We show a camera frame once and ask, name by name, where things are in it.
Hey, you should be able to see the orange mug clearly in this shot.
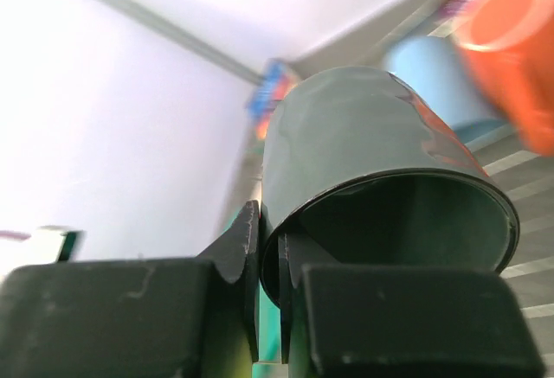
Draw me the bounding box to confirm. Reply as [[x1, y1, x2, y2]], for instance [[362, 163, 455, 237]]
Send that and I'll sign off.
[[452, 0, 553, 156]]

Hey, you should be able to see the teal hardcover book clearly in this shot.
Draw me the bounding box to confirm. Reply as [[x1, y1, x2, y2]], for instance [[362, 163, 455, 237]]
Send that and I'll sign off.
[[217, 202, 281, 377]]

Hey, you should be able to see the dark grey mug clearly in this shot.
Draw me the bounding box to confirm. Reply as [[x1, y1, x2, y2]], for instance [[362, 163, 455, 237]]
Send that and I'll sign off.
[[261, 67, 520, 303]]

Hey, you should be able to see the light blue cup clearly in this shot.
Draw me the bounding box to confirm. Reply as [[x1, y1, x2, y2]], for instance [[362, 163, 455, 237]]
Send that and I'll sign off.
[[383, 35, 505, 134]]

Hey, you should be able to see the blue sunset cover book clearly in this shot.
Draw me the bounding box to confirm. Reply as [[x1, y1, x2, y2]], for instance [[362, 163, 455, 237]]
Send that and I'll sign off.
[[247, 59, 303, 141]]

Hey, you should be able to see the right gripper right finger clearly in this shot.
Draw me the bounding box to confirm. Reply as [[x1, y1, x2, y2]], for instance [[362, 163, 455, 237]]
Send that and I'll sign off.
[[278, 234, 546, 377]]

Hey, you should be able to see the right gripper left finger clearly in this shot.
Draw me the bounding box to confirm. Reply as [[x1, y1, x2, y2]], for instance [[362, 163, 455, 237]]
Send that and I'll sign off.
[[1, 201, 260, 377]]

